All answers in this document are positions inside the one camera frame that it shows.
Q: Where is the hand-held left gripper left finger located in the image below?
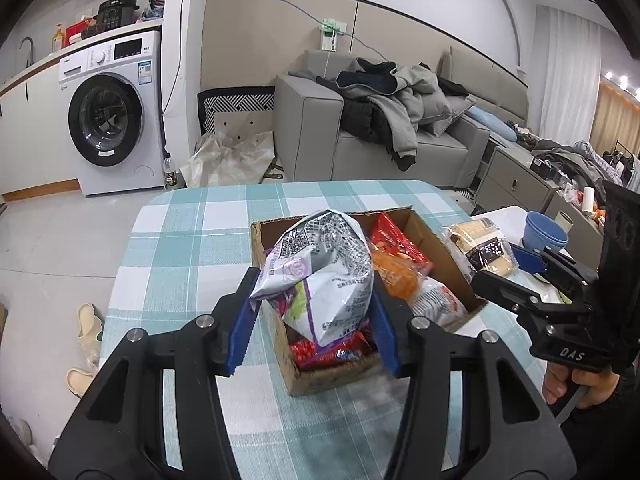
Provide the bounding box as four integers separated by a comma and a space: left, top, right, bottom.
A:
47, 267, 263, 480

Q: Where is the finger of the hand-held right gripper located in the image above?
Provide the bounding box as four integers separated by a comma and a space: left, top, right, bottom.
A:
470, 270, 543, 318
510, 242, 555, 277

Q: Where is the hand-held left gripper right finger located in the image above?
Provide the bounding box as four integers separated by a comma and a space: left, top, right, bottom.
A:
370, 277, 578, 480

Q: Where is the clear cake slice packet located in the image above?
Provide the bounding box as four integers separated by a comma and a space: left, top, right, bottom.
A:
440, 217, 521, 281

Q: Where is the orange crumbed bread packet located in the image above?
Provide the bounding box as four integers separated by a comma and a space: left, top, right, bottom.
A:
372, 250, 426, 301

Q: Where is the white snack bag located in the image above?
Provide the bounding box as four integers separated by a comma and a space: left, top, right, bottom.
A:
407, 277, 468, 331

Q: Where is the red foil snack packet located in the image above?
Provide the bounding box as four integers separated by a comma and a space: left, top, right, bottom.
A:
289, 325, 381, 372

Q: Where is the brown cardboard box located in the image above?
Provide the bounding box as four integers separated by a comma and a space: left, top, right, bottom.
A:
250, 205, 488, 398

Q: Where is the purple and silver snack bag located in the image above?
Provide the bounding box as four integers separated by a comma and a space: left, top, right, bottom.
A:
249, 209, 375, 347

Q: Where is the red puffed snack bag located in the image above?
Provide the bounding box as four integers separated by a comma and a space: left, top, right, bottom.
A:
369, 211, 433, 273

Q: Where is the person's right forearm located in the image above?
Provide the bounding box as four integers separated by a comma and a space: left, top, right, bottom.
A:
555, 355, 640, 480

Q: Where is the person's right hand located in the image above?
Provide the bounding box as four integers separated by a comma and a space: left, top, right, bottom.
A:
542, 361, 623, 409

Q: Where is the blue bowl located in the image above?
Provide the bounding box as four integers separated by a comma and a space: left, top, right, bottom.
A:
523, 211, 569, 248
530, 237, 570, 256

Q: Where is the white paper cup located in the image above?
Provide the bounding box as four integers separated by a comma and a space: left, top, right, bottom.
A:
552, 210, 576, 236

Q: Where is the grey side cabinet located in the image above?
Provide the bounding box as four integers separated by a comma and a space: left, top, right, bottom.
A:
472, 142, 561, 213

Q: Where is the teal checked tablecloth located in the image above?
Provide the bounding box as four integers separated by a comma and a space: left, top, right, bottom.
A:
97, 180, 551, 480

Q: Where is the pile of dark clothes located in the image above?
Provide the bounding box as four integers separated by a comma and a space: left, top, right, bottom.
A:
530, 137, 626, 186

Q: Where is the blue pillow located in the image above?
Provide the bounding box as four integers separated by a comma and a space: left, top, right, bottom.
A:
467, 107, 518, 141

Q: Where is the tan curtain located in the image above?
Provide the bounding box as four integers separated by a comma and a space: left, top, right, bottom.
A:
590, 82, 640, 161

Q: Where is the beige slipper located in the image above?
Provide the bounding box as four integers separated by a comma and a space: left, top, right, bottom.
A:
76, 302, 104, 361
66, 367, 96, 400

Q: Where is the crumpled clear plastic sheet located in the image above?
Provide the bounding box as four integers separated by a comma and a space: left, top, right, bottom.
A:
180, 130, 276, 188

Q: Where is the white sheer curtain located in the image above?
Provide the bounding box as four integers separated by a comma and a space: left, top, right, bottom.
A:
530, 5, 603, 143

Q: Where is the grey jacket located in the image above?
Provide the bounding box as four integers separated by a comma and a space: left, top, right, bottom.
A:
372, 62, 476, 158

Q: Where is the white washing machine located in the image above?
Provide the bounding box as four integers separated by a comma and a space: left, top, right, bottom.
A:
57, 30, 168, 197

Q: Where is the grey sofa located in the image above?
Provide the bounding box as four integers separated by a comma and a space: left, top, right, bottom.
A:
272, 47, 531, 191

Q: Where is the black coat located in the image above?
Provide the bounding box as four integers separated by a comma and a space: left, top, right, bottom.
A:
340, 97, 416, 171

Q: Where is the black and white patterned basket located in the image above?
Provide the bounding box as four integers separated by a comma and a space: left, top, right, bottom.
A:
196, 86, 276, 136

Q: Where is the dark blue jacket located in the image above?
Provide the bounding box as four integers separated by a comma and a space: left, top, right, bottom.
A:
336, 57, 401, 96

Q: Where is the white kitchen counter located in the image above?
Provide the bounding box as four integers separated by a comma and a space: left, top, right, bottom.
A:
0, 50, 66, 98

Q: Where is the red box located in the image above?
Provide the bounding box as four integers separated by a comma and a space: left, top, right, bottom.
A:
65, 20, 96, 43

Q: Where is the black pressure cooker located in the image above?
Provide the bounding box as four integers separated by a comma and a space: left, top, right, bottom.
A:
95, 0, 138, 33

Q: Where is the white wall power strip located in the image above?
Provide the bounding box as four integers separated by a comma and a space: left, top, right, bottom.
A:
317, 17, 348, 51

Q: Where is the blue cable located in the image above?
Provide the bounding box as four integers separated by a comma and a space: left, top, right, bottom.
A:
220, 0, 331, 27

